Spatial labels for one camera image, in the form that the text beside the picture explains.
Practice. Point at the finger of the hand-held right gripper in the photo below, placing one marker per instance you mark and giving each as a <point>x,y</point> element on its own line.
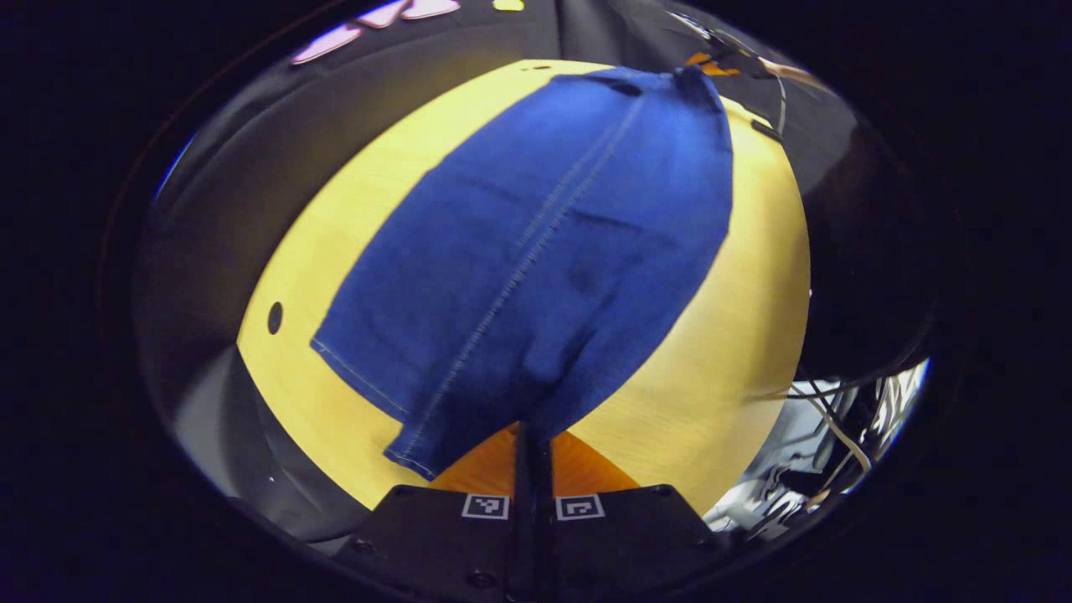
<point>712,64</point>

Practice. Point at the blue jeans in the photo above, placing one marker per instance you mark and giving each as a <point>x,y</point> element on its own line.
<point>544,234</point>

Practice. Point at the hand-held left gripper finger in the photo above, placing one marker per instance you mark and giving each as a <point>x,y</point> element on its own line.
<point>523,511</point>
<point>544,511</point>

